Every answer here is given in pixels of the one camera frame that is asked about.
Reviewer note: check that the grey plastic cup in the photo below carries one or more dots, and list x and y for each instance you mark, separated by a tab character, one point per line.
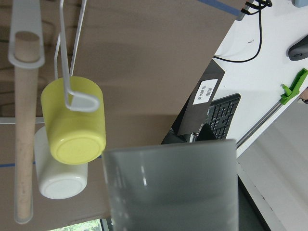
173	187

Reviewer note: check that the white wire cup rack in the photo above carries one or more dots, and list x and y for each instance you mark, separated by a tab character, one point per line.
26	53

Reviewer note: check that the pale cream plastic cup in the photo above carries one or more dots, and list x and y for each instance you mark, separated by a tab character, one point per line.
55	179

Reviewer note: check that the black computer mouse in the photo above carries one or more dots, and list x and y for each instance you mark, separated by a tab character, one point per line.
299	51

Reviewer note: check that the black keyboard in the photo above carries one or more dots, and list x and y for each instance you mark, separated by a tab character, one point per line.
221	113

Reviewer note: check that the yellow plastic cup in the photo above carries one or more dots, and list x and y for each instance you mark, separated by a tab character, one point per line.
74	137

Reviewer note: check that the black box with white label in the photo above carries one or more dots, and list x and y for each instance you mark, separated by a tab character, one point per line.
193	114

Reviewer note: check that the green clamp on rod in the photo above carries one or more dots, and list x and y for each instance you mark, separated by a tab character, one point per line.
289	93

